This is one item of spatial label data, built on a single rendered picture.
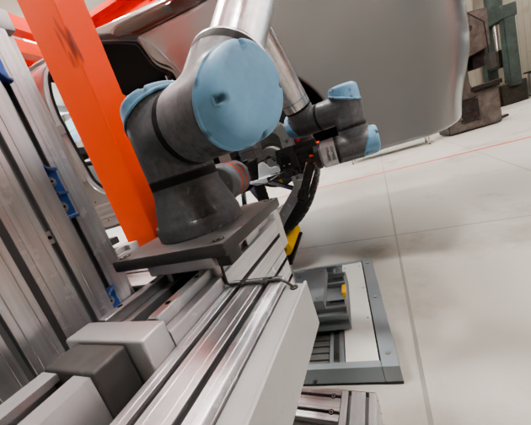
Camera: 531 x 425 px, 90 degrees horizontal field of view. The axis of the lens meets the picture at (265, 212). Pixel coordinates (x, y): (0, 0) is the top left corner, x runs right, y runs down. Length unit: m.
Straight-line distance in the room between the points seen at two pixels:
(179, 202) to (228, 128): 0.16
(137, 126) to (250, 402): 0.37
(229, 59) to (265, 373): 0.31
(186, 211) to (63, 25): 1.07
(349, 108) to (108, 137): 0.92
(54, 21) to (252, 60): 1.13
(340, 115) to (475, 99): 6.43
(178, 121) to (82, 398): 0.30
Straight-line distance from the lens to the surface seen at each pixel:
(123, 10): 4.68
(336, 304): 1.32
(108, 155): 1.28
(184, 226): 0.43
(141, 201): 1.23
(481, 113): 7.18
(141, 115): 0.45
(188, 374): 0.30
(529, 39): 12.25
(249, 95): 0.34
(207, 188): 0.44
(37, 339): 0.48
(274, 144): 1.58
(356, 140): 0.74
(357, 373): 1.19
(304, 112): 0.78
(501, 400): 1.21
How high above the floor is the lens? 0.91
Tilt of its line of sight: 12 degrees down
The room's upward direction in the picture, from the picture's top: 18 degrees counter-clockwise
